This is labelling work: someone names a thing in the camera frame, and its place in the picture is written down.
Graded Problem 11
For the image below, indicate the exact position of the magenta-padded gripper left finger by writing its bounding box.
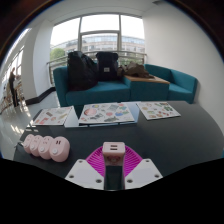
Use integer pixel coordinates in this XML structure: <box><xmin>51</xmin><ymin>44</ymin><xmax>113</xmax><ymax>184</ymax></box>
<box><xmin>64</xmin><ymin>145</ymin><xmax>108</xmax><ymax>191</ymax></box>

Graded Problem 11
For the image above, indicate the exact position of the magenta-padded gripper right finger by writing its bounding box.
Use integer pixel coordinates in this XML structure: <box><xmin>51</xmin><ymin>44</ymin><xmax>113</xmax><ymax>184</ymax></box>
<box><xmin>123</xmin><ymin>145</ymin><xmax>164</xmax><ymax>191</ymax></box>

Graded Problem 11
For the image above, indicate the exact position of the pink charger block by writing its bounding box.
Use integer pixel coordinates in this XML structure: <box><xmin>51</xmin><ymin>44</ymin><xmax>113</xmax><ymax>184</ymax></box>
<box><xmin>102</xmin><ymin>141</ymin><xmax>127</xmax><ymax>191</ymax></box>

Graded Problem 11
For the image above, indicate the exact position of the sticker sheet with round plate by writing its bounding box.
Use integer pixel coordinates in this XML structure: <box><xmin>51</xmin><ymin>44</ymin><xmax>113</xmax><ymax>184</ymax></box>
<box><xmin>78</xmin><ymin>102</ymin><xmax>136</xmax><ymax>126</ymax></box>

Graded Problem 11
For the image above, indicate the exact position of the sticker sheet with red items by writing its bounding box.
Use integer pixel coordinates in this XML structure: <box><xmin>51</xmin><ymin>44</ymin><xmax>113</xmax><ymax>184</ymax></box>
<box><xmin>32</xmin><ymin>106</ymin><xmax>74</xmax><ymax>127</ymax></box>

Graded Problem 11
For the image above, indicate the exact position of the sticker sheet with green items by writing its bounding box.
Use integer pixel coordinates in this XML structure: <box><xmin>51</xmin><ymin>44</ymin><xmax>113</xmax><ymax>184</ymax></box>
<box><xmin>136</xmin><ymin>100</ymin><xmax>182</xmax><ymax>121</ymax></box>

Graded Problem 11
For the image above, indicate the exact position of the teal sofa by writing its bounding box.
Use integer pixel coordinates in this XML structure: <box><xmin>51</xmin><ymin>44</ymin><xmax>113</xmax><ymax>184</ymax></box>
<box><xmin>52</xmin><ymin>63</ymin><xmax>199</xmax><ymax>108</ymax></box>

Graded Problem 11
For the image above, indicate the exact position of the wooden sofa side table top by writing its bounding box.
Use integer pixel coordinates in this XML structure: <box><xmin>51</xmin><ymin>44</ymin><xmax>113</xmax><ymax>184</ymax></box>
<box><xmin>123</xmin><ymin>74</ymin><xmax>171</xmax><ymax>85</ymax></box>

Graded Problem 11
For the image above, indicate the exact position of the large black backpack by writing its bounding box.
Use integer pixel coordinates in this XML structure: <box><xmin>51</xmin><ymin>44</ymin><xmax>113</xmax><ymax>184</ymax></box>
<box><xmin>66</xmin><ymin>50</ymin><xmax>100</xmax><ymax>92</ymax></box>

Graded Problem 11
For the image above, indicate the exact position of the brown bag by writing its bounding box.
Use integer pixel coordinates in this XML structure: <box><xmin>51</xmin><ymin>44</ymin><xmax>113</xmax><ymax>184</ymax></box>
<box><xmin>116</xmin><ymin>61</ymin><xmax>155</xmax><ymax>80</ymax></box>

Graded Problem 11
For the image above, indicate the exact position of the black backpack with white label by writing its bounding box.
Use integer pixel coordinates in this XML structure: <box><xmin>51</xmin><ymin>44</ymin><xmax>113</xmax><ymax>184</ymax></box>
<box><xmin>95</xmin><ymin>51</ymin><xmax>120</xmax><ymax>82</ymax></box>

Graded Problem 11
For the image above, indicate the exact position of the person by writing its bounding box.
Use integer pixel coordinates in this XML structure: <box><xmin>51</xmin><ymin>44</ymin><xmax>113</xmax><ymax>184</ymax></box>
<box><xmin>7</xmin><ymin>66</ymin><xmax>21</xmax><ymax>108</ymax></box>

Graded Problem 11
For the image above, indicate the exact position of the metal window railing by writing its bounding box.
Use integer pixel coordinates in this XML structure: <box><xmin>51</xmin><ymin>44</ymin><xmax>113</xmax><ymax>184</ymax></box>
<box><xmin>46</xmin><ymin>50</ymin><xmax>148</xmax><ymax>85</ymax></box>

